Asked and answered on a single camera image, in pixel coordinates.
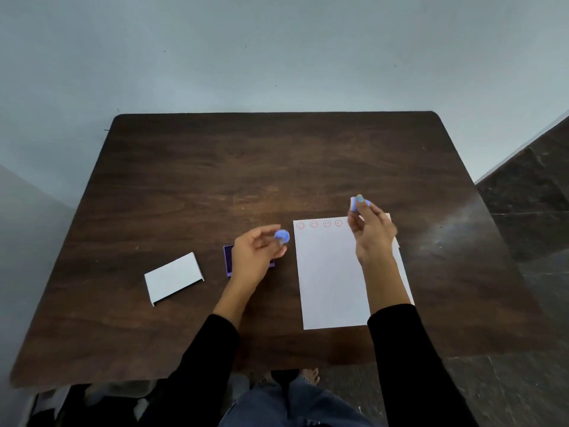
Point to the round blue stamp cap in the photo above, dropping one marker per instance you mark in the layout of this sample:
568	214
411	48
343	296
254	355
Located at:
282	237

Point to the person's right hand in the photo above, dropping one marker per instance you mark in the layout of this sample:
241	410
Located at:
374	237

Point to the white paper sheet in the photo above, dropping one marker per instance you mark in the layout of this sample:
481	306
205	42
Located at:
330	280

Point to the person's left thumb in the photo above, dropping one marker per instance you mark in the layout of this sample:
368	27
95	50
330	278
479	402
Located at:
276	252

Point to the white cardboard box lid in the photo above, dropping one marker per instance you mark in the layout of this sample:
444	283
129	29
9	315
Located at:
173	278

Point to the person's blue jeans legs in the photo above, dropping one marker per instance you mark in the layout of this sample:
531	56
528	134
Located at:
298	406

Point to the person's right forearm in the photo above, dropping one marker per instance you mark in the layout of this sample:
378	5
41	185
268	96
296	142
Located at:
409	351

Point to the small blue stamp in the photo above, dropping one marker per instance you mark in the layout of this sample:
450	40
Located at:
354	204

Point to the purple ink pad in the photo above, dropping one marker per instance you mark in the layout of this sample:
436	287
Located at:
228	262

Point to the person's right thumb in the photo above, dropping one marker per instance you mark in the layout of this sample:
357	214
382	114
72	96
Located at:
352	222

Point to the person's left forearm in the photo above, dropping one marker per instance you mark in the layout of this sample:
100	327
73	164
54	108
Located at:
209	351

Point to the person's bare foot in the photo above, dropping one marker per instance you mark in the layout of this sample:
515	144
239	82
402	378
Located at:
310	376

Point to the person's left hand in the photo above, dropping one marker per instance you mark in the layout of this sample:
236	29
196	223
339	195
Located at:
250	260

